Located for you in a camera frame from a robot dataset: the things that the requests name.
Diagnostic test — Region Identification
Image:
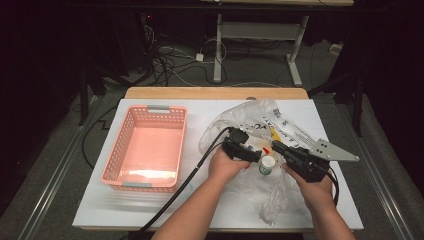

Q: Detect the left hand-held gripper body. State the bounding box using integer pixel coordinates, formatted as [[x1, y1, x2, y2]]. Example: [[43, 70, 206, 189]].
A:
[[221, 127, 253, 162]]

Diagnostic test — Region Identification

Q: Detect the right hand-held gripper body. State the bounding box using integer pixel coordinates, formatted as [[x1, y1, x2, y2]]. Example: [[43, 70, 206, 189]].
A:
[[282, 138, 361, 184]]

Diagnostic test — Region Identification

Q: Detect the white jar with green base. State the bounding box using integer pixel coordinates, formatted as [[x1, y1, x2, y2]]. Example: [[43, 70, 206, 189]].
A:
[[258, 154, 277, 176]]

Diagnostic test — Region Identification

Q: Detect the clear plastic bag yellow smiley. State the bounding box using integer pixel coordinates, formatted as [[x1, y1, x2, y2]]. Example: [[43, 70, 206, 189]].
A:
[[198, 98, 321, 227]]

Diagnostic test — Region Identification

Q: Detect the pink perforated plastic basket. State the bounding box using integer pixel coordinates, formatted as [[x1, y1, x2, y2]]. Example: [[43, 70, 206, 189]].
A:
[[100, 104, 189, 194]]

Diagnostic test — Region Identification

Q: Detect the person's left hand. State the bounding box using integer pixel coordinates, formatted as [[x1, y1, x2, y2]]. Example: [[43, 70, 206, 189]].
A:
[[208, 146, 252, 185]]

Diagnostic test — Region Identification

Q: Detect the person's right hand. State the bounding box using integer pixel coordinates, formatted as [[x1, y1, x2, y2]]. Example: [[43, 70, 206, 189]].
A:
[[282, 163, 334, 211]]

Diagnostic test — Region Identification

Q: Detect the white board mat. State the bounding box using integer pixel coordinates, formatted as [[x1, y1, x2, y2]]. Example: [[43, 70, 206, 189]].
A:
[[72, 98, 364, 231]]

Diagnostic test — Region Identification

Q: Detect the wooden table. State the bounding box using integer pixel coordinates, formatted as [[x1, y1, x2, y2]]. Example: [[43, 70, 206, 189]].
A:
[[124, 86, 309, 101]]

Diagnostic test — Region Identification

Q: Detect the white floor box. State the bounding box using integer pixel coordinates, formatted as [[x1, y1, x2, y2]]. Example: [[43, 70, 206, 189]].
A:
[[328, 42, 344, 56]]

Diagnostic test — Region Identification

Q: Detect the black metal stand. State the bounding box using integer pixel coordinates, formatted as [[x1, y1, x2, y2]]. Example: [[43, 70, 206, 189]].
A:
[[78, 68, 91, 127]]

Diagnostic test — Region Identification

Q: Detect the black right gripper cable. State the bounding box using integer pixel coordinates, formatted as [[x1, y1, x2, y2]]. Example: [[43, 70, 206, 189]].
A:
[[326, 166, 340, 206]]

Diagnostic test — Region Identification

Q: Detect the grey floor rail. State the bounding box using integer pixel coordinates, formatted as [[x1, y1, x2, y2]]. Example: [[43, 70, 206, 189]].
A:
[[16, 94, 104, 240], [346, 96, 418, 240]]

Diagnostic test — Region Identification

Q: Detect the bundle of floor cables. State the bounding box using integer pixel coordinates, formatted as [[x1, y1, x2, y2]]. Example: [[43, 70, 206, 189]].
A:
[[143, 23, 228, 88]]

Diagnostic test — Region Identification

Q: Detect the white metal frame desk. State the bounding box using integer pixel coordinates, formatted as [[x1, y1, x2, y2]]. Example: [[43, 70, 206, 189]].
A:
[[199, 0, 355, 87]]

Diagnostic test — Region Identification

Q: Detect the black floor cable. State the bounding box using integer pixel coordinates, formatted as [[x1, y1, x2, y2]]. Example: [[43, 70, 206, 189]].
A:
[[81, 104, 119, 169]]

